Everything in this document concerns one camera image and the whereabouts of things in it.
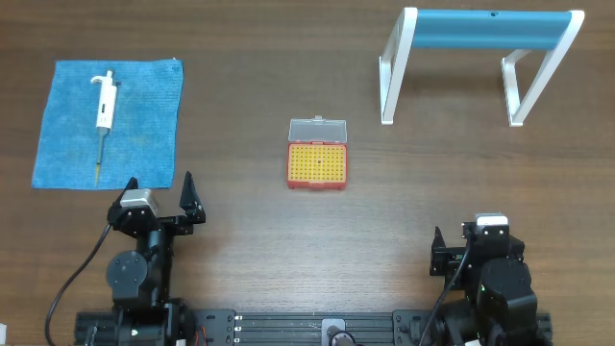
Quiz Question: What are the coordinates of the white pipette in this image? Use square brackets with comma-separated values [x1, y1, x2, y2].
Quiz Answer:
[89, 69, 120, 188]

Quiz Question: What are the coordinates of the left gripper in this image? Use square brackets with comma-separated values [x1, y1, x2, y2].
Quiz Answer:
[106, 170, 208, 238]

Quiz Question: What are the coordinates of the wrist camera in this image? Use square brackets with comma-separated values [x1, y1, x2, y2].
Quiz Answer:
[118, 187, 161, 215]
[474, 212, 510, 229]

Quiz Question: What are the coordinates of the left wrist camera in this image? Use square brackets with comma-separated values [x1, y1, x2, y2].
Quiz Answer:
[118, 187, 161, 215]

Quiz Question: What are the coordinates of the white and blue stand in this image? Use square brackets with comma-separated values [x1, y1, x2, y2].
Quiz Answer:
[378, 6, 587, 129]

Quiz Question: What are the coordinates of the blue cloth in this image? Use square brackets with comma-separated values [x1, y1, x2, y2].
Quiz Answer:
[30, 58, 185, 191]

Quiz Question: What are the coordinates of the black cable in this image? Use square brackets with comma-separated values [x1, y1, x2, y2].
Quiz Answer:
[416, 239, 476, 346]
[43, 222, 113, 346]

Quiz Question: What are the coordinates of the mounting rail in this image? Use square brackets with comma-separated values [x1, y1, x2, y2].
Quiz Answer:
[73, 309, 554, 346]

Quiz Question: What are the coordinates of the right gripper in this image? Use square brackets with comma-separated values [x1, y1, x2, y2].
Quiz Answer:
[429, 221, 526, 290]

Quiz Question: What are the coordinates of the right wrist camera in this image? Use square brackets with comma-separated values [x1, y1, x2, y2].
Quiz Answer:
[474, 212, 510, 229]

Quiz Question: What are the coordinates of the red and yellow tip box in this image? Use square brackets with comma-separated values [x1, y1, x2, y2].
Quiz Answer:
[285, 114, 350, 192]

